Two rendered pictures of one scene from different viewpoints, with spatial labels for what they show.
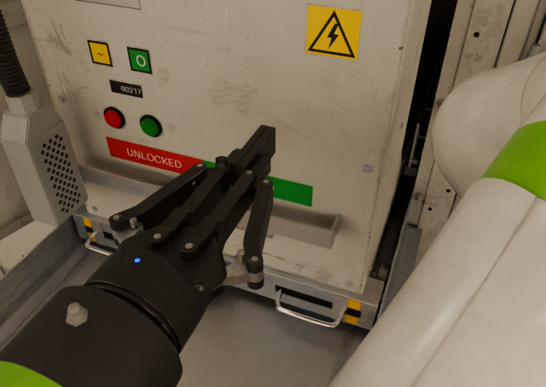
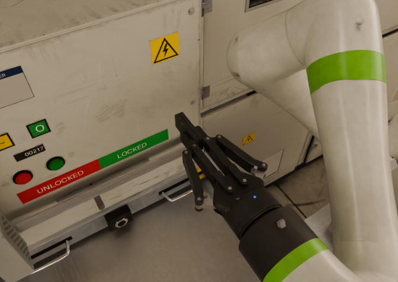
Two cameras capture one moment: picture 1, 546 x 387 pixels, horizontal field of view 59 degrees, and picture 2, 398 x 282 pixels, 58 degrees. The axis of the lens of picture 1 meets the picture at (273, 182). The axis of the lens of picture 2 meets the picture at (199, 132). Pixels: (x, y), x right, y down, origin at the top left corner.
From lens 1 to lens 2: 0.40 m
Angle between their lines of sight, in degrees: 39
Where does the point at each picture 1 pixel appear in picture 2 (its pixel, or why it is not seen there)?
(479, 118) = (267, 57)
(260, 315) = (158, 212)
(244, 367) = (180, 239)
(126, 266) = (255, 201)
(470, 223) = (340, 98)
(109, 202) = (26, 235)
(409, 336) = (353, 141)
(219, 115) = (105, 127)
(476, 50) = not seen: hidden behind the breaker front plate
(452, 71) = not seen: hidden behind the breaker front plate
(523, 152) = (334, 68)
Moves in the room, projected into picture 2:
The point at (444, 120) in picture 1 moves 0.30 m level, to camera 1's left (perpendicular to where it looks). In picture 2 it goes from (244, 63) to (130, 168)
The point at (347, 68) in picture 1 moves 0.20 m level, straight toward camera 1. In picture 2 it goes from (175, 61) to (257, 117)
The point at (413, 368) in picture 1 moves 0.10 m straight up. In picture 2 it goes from (363, 147) to (391, 94)
